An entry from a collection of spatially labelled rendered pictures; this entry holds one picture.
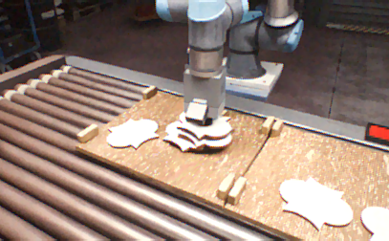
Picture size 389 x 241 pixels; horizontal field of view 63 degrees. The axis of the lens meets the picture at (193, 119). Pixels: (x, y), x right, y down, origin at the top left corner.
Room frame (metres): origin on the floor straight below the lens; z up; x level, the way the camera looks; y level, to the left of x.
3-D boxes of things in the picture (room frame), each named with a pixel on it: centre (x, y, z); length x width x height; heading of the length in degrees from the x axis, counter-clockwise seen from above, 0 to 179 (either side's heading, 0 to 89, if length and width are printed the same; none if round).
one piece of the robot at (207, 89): (0.66, -0.02, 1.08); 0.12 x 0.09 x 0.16; 161
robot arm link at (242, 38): (1.22, -0.20, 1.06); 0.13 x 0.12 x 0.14; 60
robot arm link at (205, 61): (0.68, -0.02, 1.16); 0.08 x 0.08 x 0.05
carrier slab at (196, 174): (0.70, 0.04, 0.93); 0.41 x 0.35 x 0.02; 61
